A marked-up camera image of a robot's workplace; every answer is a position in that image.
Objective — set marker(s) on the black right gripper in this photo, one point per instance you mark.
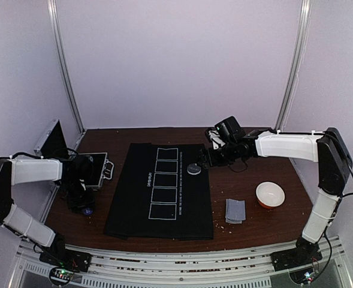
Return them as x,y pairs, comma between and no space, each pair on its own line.
207,157

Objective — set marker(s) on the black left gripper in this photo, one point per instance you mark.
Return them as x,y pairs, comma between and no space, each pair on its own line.
88,203

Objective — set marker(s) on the dark dealer button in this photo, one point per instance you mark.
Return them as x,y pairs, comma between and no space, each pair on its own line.
194,169

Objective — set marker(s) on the purple small blind button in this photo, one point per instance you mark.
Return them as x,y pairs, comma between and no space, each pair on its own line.
87,211

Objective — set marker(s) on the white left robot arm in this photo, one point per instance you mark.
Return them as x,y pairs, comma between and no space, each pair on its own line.
24,181

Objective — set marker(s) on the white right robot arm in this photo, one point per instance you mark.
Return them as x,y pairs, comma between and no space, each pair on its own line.
326,149

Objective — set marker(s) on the aluminium poker chip case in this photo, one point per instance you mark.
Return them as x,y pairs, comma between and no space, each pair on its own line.
94,168

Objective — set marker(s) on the black poker play mat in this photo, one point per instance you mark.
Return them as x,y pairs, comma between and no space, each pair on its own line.
156,197

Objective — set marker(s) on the orange white bowl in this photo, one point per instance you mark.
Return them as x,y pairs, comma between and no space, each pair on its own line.
269,195

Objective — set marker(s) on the aluminium frame post left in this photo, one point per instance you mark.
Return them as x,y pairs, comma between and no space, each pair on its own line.
54,20

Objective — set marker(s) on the aluminium frame post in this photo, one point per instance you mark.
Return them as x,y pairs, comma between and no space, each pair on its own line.
54,20
299,51

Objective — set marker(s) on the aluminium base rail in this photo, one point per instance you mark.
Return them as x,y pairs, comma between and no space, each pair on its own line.
248,267

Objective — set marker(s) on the aluminium frame post right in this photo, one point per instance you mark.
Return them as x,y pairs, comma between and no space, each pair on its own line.
299,51

